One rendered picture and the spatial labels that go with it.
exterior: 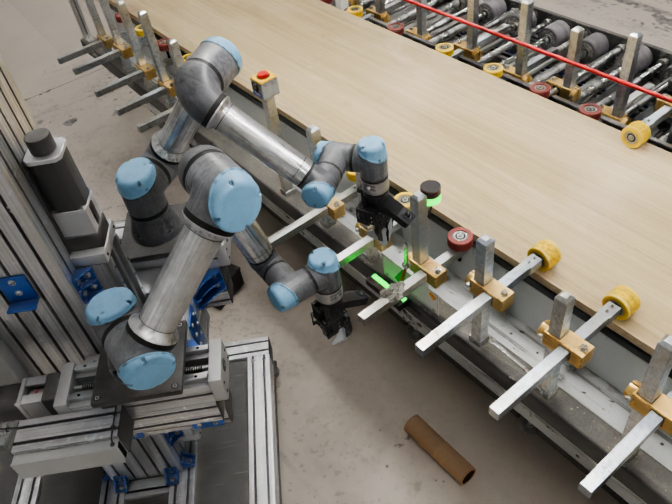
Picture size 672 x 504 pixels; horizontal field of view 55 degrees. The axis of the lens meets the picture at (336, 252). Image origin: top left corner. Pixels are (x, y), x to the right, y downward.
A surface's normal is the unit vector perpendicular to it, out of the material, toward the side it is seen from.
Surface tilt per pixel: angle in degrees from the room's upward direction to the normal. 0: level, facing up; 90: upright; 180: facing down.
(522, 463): 0
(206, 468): 0
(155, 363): 95
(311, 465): 0
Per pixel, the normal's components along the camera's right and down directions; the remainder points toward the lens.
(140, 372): 0.52, 0.63
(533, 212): -0.11, -0.70
